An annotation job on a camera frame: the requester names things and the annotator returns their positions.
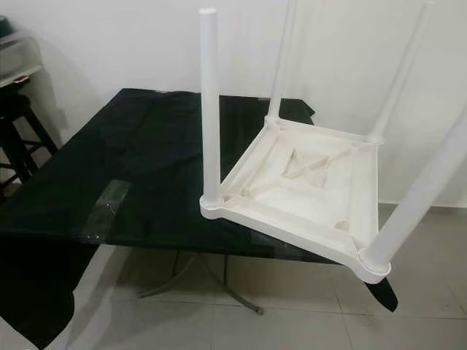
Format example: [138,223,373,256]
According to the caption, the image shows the white plastic table top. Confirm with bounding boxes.
[199,115,393,285]

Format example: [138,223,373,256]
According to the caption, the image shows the black stool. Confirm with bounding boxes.
[0,91,46,202]

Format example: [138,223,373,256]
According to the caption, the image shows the clear tape patch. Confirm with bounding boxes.
[84,179,131,242]

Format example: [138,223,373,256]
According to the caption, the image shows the clear plastic container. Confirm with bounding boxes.
[0,35,43,88]

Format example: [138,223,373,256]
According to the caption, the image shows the black tablecloth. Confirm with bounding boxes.
[0,87,399,349]

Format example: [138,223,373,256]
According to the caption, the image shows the green pot lid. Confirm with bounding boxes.
[0,16,16,39]

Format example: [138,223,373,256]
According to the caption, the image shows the grey metal table leg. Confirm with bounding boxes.
[137,253,199,299]
[197,255,266,316]

